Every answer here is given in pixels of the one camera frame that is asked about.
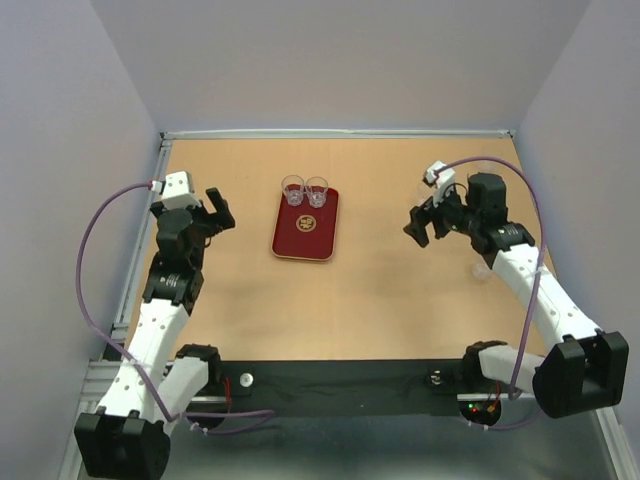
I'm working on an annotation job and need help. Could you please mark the clear glass under right arm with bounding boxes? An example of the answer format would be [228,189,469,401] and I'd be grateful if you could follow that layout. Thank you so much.
[471,262,492,281]

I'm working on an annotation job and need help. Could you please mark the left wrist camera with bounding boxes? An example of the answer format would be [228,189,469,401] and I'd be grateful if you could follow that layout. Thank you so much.
[151,171,200,210]

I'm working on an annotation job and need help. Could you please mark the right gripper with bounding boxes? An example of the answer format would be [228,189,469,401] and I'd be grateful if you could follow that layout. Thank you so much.
[401,182,480,247]

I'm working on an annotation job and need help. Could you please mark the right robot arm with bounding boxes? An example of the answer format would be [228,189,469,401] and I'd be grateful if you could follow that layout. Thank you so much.
[404,162,629,418]

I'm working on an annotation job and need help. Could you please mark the clear glass far right corner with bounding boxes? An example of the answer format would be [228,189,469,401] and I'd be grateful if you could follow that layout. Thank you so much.
[477,157,501,174]

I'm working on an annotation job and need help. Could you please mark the red lacquer tray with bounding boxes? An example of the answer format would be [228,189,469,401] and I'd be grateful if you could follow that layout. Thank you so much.
[271,188,339,262]

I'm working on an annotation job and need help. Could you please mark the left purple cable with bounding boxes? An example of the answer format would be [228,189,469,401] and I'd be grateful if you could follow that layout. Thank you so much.
[79,181,276,435]

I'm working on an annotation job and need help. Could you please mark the clear glass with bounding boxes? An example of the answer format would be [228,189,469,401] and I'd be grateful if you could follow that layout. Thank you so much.
[281,175,305,207]
[413,181,430,205]
[305,176,329,209]

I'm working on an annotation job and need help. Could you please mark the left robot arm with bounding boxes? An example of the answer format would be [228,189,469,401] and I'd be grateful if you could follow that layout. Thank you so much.
[74,181,235,479]

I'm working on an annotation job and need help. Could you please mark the black base mat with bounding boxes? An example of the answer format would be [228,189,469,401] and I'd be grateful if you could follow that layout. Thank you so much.
[164,358,541,419]

